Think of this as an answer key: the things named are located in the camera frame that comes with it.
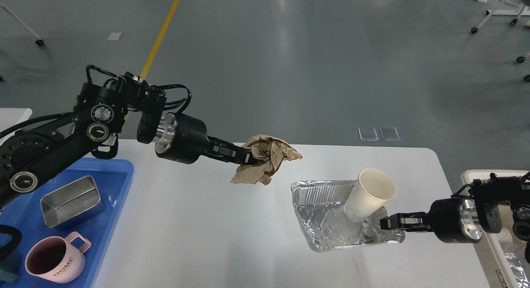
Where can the cream plastic bin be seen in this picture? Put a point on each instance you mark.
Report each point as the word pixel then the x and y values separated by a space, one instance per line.
pixel 491 257

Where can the pink ribbed mug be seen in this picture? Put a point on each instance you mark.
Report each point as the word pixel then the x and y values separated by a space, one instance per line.
pixel 58 259

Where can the white wheeled frame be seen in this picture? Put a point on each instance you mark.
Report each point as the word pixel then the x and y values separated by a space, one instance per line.
pixel 505 29

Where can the clear floor plate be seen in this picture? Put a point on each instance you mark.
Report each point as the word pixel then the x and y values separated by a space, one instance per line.
pixel 368 134
pixel 389 133

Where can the white paper cup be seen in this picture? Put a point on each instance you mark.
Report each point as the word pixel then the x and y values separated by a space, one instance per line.
pixel 373 189

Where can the brown paper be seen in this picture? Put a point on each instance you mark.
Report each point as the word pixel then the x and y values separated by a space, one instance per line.
pixel 270 152

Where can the stainless steel rectangular container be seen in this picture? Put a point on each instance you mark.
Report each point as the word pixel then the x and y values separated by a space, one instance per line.
pixel 72 204

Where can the crumpled foil in bin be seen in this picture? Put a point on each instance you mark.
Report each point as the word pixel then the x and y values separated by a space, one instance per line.
pixel 515 257

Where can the white side table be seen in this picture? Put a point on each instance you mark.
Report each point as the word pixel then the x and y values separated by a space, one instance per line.
pixel 10 116

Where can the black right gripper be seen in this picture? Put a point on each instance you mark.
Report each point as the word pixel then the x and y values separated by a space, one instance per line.
pixel 453 220

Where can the aluminium foil tray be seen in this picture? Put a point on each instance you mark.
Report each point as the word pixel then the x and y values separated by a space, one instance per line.
pixel 318 206

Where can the clear floor plate left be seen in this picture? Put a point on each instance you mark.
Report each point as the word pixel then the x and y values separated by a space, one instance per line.
pixel 368 134

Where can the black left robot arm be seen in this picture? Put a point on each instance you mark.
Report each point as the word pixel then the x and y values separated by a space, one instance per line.
pixel 37 150

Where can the clear floor plate right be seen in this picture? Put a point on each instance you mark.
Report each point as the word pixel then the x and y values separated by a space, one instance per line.
pixel 389 133

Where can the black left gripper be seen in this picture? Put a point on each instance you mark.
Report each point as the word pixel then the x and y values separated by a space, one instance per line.
pixel 182 138

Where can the blue plastic tray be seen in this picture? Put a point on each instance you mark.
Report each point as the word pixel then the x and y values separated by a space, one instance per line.
pixel 112 179

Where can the teal sponge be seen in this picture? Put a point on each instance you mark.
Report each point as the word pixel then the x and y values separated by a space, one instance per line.
pixel 9 268

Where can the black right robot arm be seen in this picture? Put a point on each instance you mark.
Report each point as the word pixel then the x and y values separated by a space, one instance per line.
pixel 476 208

